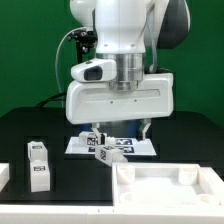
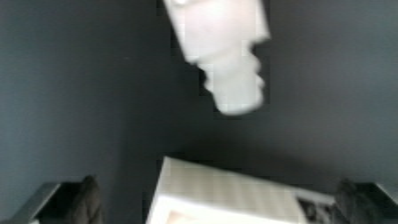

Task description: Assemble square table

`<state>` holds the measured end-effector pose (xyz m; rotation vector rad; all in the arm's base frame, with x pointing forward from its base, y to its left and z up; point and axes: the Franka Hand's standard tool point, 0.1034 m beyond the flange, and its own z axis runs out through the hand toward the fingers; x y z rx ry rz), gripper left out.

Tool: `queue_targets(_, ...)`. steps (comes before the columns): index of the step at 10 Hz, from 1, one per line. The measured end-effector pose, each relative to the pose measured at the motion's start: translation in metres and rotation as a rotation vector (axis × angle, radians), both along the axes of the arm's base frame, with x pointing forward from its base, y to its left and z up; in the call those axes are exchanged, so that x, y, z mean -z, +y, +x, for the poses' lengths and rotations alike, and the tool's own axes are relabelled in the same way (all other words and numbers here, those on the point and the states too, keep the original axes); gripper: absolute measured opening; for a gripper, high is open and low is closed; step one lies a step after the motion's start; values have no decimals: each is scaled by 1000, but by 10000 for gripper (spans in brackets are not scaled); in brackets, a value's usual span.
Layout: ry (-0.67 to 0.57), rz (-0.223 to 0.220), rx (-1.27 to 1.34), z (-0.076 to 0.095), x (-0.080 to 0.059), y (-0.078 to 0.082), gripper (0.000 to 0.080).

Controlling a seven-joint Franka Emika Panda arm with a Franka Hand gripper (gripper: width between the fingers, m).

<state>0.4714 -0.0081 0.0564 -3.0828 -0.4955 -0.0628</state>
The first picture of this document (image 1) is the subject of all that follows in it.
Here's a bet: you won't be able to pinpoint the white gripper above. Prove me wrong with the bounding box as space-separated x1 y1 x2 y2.
66 73 173 145

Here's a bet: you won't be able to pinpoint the white square tabletop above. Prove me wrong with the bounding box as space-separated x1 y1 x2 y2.
112 163 224 208

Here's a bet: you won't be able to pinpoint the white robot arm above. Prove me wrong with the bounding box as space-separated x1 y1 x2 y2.
66 0 190 145

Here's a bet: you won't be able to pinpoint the white tag sheet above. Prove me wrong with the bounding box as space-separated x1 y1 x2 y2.
65 137 156 156

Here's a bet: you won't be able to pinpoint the white left fence block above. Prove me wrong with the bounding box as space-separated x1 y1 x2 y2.
0 163 10 192

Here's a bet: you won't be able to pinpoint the white front fence bar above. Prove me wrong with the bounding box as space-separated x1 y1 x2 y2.
0 205 224 224

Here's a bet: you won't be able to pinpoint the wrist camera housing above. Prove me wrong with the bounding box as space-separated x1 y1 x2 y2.
71 58 117 83

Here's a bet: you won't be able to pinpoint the black cables on table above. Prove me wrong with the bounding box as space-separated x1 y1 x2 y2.
35 92 68 109

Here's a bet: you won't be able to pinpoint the grey cable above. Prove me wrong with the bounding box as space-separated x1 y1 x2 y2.
54 28 83 101

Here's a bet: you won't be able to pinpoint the black camera on stand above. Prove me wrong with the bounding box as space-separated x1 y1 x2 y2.
67 27 97 64

